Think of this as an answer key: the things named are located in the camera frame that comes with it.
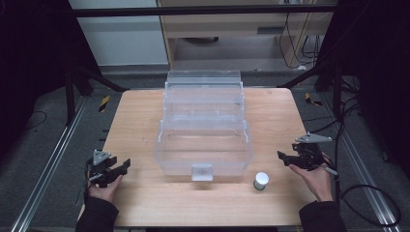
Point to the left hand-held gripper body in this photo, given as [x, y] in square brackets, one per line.
[100, 162]

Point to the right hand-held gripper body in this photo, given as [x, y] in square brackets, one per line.
[310, 151]

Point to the person's left hand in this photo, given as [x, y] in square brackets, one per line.
[104, 190]

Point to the person's right hand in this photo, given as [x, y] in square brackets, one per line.
[313, 181]

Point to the small white-capped bottle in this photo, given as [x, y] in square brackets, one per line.
[261, 181]

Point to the yellow black tape marker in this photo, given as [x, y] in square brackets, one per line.
[104, 103]
[311, 100]

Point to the black metal stand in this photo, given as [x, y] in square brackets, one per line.
[328, 80]
[80, 83]

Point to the clear plastic storage box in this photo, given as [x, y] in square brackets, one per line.
[203, 141]

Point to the white cabinet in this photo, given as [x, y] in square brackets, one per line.
[122, 38]

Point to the light wooden desk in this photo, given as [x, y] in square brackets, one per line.
[225, 29]

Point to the black metal crossbar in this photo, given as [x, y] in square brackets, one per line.
[193, 11]

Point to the aluminium floor rail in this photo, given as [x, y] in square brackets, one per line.
[364, 174]
[48, 167]

